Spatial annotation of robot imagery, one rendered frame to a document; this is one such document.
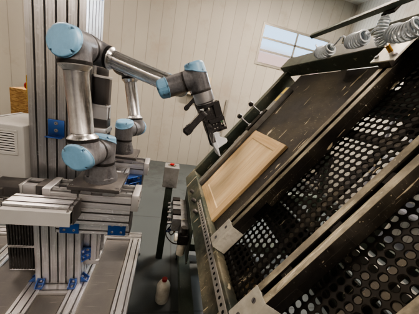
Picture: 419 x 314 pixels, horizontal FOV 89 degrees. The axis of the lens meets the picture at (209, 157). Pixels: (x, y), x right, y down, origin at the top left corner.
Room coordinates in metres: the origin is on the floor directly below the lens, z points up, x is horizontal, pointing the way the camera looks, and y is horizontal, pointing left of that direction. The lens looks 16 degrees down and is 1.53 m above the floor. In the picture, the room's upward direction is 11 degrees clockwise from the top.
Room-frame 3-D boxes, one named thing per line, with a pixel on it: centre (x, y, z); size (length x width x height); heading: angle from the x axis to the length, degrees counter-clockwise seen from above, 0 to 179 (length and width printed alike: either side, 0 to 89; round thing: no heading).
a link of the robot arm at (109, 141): (0.96, 0.52, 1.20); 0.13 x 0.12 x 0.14; 0
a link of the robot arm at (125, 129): (1.46, 0.62, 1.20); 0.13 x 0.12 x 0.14; 168
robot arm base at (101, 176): (0.97, 0.51, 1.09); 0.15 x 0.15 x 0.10
